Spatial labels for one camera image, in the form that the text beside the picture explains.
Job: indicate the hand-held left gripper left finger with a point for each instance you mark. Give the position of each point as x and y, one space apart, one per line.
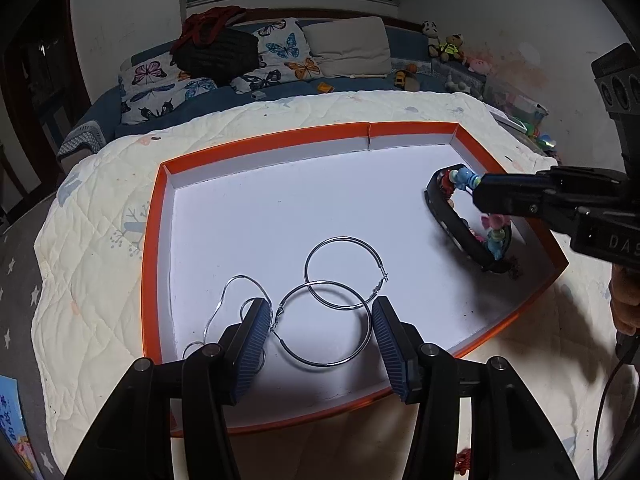
252 345

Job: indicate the butterfly print pillow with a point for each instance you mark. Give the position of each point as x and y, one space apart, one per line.
285 50
150 85

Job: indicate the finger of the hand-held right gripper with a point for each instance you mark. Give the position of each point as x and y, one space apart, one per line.
510 185
515 207

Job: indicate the grey star-print sheet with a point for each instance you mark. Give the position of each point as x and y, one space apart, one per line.
20 320

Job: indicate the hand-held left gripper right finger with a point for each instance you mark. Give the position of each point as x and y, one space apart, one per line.
392 345

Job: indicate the panda plush toy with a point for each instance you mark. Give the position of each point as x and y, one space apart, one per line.
430 30

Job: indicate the yellow toy car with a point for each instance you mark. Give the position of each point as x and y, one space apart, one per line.
405 80

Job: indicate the cream quilted blanket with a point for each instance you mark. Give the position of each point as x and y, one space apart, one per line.
100 260

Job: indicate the pink plush toy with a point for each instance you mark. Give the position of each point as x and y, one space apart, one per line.
480 65

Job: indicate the red cloth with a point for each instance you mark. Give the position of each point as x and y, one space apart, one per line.
200 25

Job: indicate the red hair ornament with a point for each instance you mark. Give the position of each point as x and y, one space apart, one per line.
464 462

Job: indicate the green plastic toys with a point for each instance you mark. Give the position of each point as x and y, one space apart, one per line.
540 132

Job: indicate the colourful picture book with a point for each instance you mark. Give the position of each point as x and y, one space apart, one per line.
10 420

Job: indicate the white flat box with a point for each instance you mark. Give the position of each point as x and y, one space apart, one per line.
510 121

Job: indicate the black wristband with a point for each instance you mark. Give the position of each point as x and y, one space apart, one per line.
445 222

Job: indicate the clear plastic storage box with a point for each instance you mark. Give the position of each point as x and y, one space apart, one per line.
515 92

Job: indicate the beige pillow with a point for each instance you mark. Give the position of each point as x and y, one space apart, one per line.
350 45

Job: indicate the brown teddy bear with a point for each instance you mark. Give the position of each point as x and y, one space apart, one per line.
452 47

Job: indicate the person's right hand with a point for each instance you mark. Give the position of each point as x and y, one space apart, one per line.
625 300

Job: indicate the dark wooden door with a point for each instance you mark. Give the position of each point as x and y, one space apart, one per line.
45 85

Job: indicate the orange shallow cardboard box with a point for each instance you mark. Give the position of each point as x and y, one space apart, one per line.
250 210

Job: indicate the grey knit throw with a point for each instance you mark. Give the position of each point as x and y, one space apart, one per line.
82 140

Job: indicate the black quilted bag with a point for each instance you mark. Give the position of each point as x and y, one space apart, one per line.
215 55

